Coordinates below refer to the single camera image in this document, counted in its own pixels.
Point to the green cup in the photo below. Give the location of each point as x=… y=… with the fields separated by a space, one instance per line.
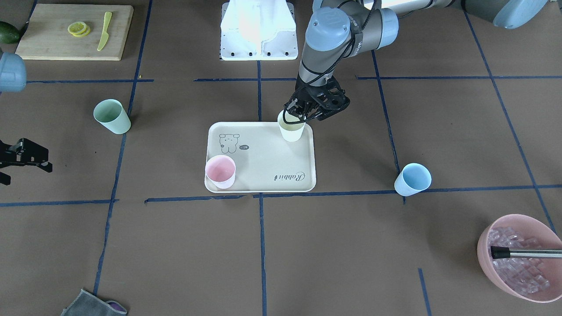
x=111 y=114

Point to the cream rabbit tray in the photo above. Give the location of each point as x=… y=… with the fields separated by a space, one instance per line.
x=265 y=162

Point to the cream yellow cup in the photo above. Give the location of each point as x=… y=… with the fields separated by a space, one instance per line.
x=291 y=127

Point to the wooden cutting board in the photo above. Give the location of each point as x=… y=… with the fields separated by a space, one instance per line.
x=47 y=36

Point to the pink cup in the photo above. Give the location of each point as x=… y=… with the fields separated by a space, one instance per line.
x=221 y=170

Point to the light blue cup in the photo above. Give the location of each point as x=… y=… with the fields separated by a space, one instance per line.
x=412 y=179

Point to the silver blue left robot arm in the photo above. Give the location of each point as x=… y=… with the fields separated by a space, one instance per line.
x=340 y=29

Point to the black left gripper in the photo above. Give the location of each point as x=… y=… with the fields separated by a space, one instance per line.
x=306 y=99

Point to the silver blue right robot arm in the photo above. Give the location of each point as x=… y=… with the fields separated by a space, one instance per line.
x=13 y=75

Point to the yellow plastic knife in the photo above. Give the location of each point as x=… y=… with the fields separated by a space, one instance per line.
x=104 y=33

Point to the grey cloth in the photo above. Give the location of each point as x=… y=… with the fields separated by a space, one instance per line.
x=87 y=304

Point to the yellow lemon slice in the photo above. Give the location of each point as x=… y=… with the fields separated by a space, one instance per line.
x=79 y=29

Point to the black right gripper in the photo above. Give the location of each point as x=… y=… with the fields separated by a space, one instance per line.
x=23 y=153

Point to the pink bowl with ice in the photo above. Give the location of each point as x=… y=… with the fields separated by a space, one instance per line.
x=536 y=280

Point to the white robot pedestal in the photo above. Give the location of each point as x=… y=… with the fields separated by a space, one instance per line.
x=258 y=30

